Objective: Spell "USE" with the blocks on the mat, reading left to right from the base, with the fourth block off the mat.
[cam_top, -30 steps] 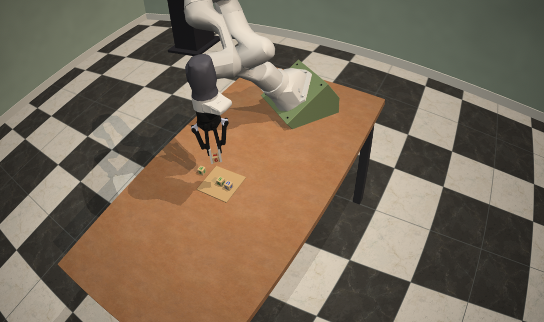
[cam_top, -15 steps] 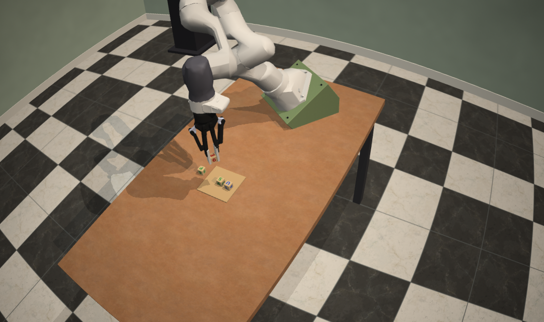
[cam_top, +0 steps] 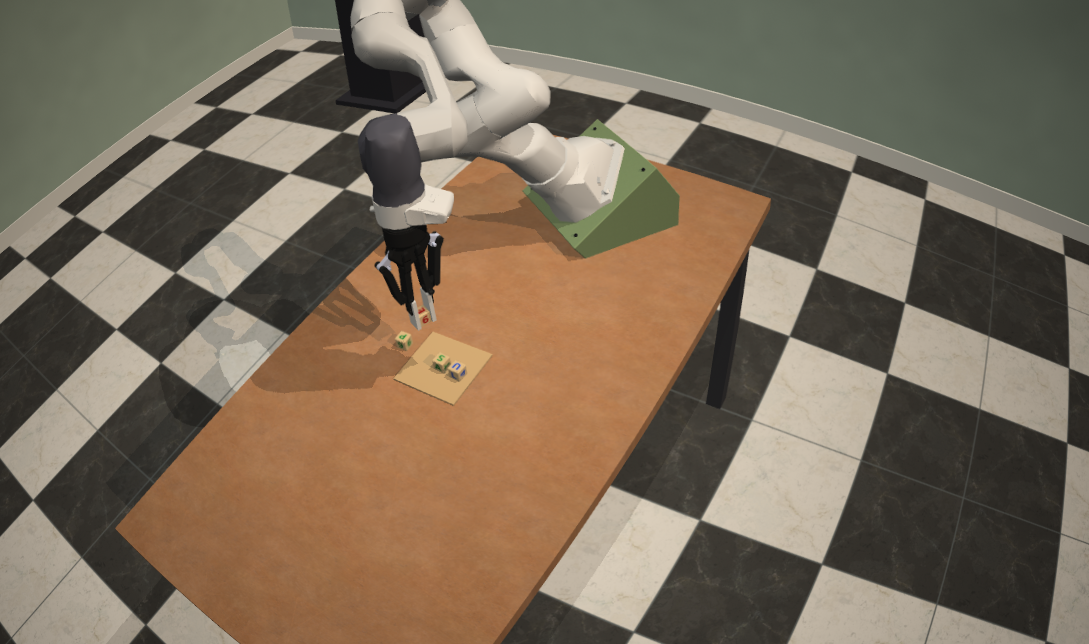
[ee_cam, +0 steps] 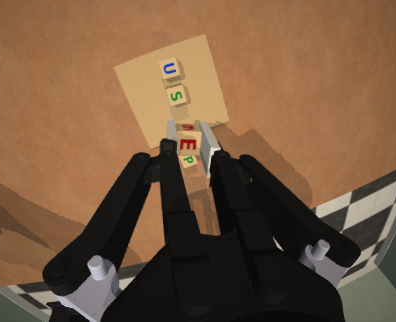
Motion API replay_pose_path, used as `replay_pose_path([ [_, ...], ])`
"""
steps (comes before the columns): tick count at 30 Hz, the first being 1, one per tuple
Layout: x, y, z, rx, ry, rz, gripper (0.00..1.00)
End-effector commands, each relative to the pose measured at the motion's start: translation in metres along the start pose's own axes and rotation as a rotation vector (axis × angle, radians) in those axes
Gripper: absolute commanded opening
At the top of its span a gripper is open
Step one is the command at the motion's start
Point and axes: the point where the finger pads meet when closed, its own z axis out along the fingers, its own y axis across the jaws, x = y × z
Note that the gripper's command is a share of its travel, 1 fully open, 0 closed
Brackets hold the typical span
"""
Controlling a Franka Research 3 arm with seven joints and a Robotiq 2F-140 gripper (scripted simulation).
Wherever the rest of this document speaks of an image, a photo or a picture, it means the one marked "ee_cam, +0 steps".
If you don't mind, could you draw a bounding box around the tan flat mat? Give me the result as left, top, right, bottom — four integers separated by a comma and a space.
113, 34, 229, 149

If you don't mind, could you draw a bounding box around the cream letter block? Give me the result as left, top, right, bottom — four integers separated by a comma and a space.
176, 123, 202, 156
178, 156, 198, 168
158, 57, 181, 80
165, 83, 187, 107

